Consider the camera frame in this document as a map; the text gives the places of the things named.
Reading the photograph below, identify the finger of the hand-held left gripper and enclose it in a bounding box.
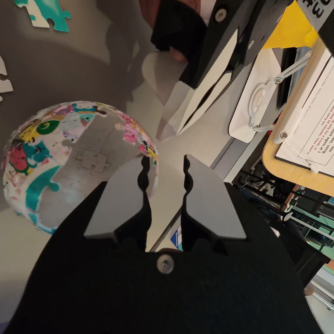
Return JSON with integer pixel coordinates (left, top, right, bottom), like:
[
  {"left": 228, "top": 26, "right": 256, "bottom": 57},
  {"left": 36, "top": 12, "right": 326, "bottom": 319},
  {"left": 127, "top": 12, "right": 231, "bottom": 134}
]
[
  {"left": 180, "top": 71, "right": 233, "bottom": 135},
  {"left": 156, "top": 29, "right": 239, "bottom": 142}
]

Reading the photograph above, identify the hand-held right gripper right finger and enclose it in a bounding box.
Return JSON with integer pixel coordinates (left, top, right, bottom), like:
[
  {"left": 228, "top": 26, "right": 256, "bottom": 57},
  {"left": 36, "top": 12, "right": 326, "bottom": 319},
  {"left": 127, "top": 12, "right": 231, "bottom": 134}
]
[{"left": 182, "top": 154, "right": 247, "bottom": 252}]

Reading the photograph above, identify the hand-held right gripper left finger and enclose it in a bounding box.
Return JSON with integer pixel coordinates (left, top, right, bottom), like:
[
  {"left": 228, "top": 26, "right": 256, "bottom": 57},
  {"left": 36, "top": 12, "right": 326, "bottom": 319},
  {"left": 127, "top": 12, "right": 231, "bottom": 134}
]
[{"left": 83, "top": 156, "right": 152, "bottom": 252}]

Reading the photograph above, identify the colourful puzzle ball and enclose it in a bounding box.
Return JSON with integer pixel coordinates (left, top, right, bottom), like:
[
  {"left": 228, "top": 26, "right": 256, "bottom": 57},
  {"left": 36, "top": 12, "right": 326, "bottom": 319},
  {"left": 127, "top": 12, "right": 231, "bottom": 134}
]
[{"left": 3, "top": 101, "right": 160, "bottom": 234}]

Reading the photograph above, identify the puzzle box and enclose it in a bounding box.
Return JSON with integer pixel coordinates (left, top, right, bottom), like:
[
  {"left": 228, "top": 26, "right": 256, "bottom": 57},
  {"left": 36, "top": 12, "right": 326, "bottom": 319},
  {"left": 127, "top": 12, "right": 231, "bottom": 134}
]
[{"left": 170, "top": 229, "right": 183, "bottom": 250}]

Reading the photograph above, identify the teal and white puzzle piece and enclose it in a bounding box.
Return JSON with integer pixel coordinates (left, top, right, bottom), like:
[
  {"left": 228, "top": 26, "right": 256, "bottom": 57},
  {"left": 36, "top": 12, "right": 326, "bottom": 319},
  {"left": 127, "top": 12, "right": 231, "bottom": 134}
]
[{"left": 13, "top": 0, "right": 71, "bottom": 32}]

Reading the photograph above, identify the person's left hand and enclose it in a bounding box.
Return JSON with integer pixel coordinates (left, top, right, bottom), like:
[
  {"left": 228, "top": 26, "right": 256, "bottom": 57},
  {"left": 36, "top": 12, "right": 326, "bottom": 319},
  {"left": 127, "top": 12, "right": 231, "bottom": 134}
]
[{"left": 138, "top": 0, "right": 189, "bottom": 63}]

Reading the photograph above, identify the instruction sheet on stand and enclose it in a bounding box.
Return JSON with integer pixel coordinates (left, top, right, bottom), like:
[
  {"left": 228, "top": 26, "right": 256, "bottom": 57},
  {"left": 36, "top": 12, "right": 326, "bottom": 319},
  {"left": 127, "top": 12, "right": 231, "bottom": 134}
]
[{"left": 228, "top": 39, "right": 334, "bottom": 182}]

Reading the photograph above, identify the yellow plastic bin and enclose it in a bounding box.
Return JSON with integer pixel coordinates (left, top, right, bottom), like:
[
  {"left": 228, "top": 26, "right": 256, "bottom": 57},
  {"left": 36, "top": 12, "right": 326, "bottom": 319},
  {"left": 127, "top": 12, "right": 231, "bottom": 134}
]
[{"left": 262, "top": 0, "right": 320, "bottom": 50}]

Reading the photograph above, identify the printed instruction sheet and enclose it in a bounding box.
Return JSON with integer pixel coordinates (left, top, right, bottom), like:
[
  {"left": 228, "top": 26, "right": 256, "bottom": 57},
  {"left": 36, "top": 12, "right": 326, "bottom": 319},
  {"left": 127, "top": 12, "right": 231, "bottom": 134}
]
[{"left": 275, "top": 50, "right": 334, "bottom": 174}]

